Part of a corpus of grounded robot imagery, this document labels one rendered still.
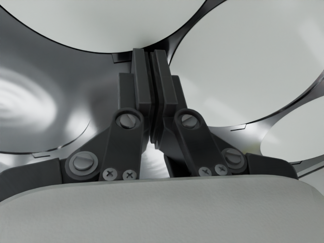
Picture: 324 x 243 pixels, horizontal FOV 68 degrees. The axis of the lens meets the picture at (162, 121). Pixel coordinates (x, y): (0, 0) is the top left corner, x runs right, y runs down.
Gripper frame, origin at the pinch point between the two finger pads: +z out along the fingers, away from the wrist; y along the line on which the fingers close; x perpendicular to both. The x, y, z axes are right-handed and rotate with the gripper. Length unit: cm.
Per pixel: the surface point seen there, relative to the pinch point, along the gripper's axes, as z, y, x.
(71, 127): 2.4, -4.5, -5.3
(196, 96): 2.2, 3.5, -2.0
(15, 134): 2.4, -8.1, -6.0
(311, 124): 2.4, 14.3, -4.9
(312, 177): 2.6, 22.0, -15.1
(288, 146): 2.4, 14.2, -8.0
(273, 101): 2.3, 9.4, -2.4
